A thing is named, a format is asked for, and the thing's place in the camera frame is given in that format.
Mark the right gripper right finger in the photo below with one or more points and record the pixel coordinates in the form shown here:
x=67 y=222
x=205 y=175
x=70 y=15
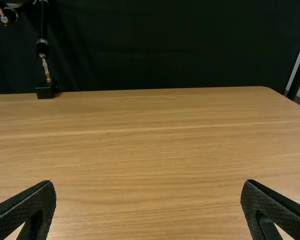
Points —
x=270 y=205

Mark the black clamp stand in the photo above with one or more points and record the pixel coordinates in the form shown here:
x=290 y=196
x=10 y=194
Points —
x=43 y=93

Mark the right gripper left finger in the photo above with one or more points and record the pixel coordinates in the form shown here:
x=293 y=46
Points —
x=17 y=212

